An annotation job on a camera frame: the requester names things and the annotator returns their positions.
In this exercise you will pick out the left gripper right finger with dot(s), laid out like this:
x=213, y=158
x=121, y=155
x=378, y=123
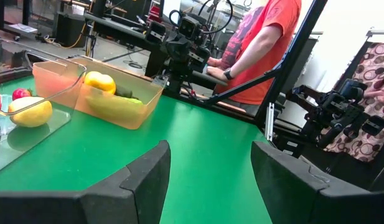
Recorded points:
x=303, y=199

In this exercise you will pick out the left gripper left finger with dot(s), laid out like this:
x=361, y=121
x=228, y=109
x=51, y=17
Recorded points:
x=86, y=208

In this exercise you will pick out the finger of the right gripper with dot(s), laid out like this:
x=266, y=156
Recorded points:
x=200, y=58
x=156, y=31

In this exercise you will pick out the dark green zucchini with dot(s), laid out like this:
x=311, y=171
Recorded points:
x=123, y=91

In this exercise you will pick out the yellow bell pepper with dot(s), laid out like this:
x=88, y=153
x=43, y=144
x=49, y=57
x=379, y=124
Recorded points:
x=100, y=81

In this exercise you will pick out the light green cucumber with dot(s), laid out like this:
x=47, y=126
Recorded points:
x=117, y=107

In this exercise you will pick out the yellow lemon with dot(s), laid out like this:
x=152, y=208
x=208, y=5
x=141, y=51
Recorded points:
x=31, y=113

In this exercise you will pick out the small red tomato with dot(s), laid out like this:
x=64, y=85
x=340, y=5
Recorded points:
x=20, y=94

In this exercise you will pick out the person's left forearm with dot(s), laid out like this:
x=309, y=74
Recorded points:
x=257, y=46

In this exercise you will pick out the person's right hand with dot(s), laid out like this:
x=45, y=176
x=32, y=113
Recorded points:
x=214, y=61

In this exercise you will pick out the person's hand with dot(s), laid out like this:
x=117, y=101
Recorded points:
x=214, y=61
x=218, y=73
x=380, y=95

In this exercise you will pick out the red black crate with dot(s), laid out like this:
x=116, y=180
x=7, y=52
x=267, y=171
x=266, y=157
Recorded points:
x=154, y=14

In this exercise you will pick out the person's left hand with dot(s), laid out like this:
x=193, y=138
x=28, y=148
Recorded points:
x=218, y=73

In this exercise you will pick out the dark grey keyboard desk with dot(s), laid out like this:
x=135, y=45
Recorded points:
x=210, y=81

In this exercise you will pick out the black wrist watch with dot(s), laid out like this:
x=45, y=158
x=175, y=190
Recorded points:
x=228, y=74

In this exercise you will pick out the dark grey side desk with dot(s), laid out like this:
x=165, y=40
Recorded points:
x=117, y=28

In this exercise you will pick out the wooden tray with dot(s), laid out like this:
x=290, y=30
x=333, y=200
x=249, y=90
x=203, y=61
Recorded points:
x=138, y=112

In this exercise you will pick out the green table mat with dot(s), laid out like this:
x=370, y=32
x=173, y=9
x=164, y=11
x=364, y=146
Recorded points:
x=194, y=140

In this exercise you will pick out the person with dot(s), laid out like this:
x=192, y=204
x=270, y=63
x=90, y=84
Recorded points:
x=272, y=18
x=375, y=62

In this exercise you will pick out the black floor cabinet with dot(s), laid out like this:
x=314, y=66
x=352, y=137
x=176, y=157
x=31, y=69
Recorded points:
x=70, y=31

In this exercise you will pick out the clear plastic bin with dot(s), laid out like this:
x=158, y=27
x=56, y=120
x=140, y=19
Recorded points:
x=33, y=140

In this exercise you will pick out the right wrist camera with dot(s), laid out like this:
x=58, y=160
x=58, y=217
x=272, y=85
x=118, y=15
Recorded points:
x=188, y=28

